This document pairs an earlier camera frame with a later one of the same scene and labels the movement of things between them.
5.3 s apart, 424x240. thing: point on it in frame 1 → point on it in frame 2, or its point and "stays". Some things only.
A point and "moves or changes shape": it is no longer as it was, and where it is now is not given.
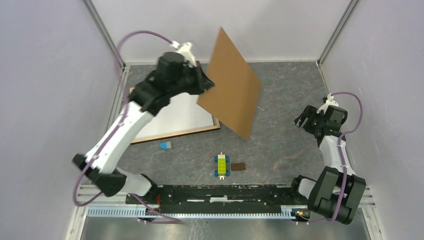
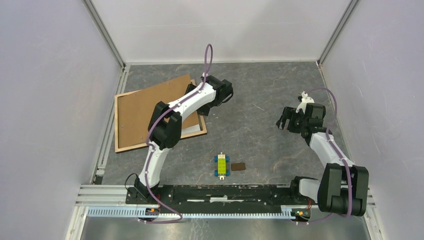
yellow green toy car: [221, 172] stays
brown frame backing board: [234, 96] moves or changes shape
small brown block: [238, 166] stays
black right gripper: [311, 113] → [289, 113]
